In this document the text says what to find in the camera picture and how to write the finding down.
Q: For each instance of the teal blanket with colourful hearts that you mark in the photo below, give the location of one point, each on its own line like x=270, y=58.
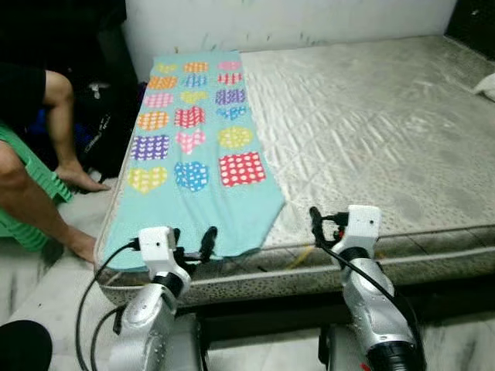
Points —
x=224, y=216

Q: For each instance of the grey left robot leg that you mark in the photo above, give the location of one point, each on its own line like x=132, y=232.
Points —
x=186, y=344

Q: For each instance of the grey robot leg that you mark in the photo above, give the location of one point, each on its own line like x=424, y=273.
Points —
x=186, y=344
x=340, y=352

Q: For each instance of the grey patterned quilted mattress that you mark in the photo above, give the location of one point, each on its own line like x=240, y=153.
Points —
x=371, y=139

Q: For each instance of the grey right robot leg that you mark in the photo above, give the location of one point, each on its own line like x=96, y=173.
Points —
x=340, y=352

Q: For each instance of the black bag with white print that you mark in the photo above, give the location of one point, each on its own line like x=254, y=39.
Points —
x=104, y=131

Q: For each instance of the green plastic stool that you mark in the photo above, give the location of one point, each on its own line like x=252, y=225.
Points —
x=31, y=174

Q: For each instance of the dark tufted headboard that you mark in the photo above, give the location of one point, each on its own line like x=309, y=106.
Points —
x=476, y=27

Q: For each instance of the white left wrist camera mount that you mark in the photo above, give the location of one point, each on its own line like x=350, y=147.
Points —
x=157, y=246

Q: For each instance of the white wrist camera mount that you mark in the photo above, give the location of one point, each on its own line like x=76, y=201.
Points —
x=362, y=226
x=157, y=246

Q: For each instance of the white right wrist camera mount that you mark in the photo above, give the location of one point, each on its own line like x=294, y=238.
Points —
x=362, y=226

